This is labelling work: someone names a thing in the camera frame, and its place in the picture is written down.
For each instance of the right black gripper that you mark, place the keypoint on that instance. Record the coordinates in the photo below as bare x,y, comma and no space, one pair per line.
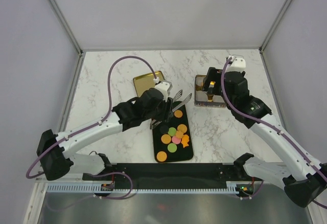
213,74

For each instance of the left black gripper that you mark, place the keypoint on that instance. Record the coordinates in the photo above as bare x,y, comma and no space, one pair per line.
166,114

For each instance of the cookie tin box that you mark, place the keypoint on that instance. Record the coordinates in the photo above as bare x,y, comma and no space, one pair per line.
205,99

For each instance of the orange flower cookie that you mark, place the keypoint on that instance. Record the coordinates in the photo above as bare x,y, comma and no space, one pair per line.
179,134

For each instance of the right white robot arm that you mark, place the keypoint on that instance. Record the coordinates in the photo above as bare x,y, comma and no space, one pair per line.
302,177

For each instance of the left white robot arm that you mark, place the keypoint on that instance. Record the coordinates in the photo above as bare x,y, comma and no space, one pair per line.
58,153

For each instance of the orange round cookie top right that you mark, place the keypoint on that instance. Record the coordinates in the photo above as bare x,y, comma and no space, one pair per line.
178,113

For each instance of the orange round cookie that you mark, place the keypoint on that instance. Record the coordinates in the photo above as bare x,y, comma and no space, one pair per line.
161,156
182,128
178,113
166,139

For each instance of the gold tin lid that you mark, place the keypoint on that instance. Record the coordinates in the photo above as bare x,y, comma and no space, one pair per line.
143,82

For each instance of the green round cookie upper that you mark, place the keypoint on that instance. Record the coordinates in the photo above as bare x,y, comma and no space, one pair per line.
172,131

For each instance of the green round cookie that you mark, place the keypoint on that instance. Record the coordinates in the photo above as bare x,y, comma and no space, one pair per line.
172,148
172,131

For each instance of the orange round cookie left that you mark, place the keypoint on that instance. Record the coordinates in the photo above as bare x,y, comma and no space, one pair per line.
166,139

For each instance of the pink round cookie lower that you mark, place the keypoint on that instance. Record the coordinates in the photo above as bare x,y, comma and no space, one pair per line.
176,140

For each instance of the black cookie tray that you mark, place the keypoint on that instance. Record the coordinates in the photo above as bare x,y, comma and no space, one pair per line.
182,154

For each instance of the orange fish cookie lower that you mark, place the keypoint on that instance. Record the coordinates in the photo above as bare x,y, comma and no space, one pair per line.
185,141

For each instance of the green round cookie lower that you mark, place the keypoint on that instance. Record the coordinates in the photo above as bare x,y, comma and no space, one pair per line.
172,148

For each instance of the orange round cookie bottom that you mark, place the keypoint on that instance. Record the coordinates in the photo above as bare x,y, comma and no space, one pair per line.
161,156

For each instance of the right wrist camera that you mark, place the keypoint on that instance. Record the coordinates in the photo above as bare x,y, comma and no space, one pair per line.
235,64

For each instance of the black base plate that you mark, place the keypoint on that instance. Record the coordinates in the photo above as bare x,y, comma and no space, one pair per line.
180,175

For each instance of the right aluminium frame post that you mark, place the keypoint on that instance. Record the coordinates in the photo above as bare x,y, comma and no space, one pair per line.
286,5

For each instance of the aluminium frame post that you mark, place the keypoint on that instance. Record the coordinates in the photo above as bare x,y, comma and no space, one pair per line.
286,5
62,20

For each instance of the white slotted cable duct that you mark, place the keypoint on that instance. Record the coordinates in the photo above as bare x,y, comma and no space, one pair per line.
230,188

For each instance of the left aluminium frame post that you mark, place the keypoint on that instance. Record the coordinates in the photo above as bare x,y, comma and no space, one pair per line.
62,20

